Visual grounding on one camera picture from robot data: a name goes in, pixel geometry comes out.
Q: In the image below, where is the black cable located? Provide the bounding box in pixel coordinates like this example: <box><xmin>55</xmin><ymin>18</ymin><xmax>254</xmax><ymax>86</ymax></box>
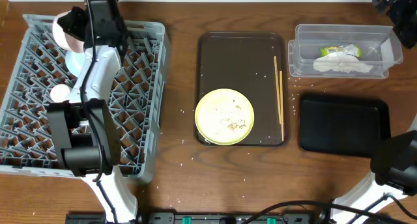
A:
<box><xmin>239</xmin><ymin>199</ymin><xmax>405</xmax><ymax>224</ymax></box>

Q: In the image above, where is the cream plastic cup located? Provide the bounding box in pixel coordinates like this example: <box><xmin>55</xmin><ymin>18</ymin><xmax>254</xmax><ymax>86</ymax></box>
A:
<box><xmin>50</xmin><ymin>84</ymin><xmax>72</xmax><ymax>103</ymax></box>

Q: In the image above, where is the yellow plate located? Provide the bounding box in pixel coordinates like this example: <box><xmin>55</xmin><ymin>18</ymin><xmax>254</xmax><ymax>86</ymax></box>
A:
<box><xmin>194</xmin><ymin>89</ymin><xmax>255</xmax><ymax>146</ymax></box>

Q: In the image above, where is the black tray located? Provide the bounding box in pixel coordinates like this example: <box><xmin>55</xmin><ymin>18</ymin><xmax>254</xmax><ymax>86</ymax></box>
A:
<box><xmin>298</xmin><ymin>93</ymin><xmax>391</xmax><ymax>158</ymax></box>

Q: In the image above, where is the pink bowl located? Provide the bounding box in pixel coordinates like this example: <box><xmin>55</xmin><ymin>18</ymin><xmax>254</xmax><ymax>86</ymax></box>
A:
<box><xmin>52</xmin><ymin>11</ymin><xmax>84</xmax><ymax>53</ymax></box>

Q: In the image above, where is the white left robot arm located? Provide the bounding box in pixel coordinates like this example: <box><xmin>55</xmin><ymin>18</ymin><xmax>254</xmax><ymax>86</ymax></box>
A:
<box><xmin>46</xmin><ymin>0</ymin><xmax>141</xmax><ymax>223</ymax></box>

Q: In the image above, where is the grey plastic dish rack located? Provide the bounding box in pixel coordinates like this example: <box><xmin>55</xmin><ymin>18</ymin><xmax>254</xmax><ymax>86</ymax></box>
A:
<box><xmin>1</xmin><ymin>14</ymin><xmax>170</xmax><ymax>184</ymax></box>

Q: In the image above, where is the light blue bowl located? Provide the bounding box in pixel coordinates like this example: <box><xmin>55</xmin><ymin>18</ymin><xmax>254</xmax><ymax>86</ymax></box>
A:
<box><xmin>65</xmin><ymin>51</ymin><xmax>85</xmax><ymax>77</ymax></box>

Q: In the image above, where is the wooden chopstick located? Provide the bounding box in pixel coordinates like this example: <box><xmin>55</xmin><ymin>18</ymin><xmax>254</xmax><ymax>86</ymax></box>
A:
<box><xmin>274</xmin><ymin>56</ymin><xmax>281</xmax><ymax>125</ymax></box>
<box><xmin>279</xmin><ymin>70</ymin><xmax>285</xmax><ymax>143</ymax></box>

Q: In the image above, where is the dark brown serving tray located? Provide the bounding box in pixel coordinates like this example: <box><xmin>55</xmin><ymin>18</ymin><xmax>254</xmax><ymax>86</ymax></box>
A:
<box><xmin>195</xmin><ymin>32</ymin><xmax>291</xmax><ymax>147</ymax></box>

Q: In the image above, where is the green snack wrapper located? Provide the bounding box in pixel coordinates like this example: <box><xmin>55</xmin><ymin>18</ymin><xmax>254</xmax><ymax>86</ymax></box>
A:
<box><xmin>321</xmin><ymin>44</ymin><xmax>362</xmax><ymax>57</ymax></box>

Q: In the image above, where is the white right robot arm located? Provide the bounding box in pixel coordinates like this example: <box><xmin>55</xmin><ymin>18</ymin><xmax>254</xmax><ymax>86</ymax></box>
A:
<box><xmin>323</xmin><ymin>0</ymin><xmax>416</xmax><ymax>223</ymax></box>

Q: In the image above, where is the clear plastic bin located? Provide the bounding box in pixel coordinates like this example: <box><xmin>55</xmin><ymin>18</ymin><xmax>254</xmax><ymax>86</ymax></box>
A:
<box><xmin>288</xmin><ymin>24</ymin><xmax>403</xmax><ymax>79</ymax></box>

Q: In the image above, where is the black power strip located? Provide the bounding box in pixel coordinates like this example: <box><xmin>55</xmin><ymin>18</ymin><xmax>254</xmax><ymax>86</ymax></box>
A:
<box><xmin>65</xmin><ymin>212</ymin><xmax>313</xmax><ymax>224</ymax></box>

